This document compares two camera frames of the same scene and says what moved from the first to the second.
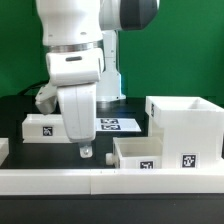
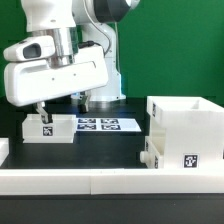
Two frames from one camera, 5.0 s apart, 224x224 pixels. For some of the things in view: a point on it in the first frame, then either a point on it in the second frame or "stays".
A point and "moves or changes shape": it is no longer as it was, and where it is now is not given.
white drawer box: (44, 129) stays
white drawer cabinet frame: (192, 131) stays
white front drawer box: (136, 152) moves or changes shape
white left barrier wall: (4, 149) stays
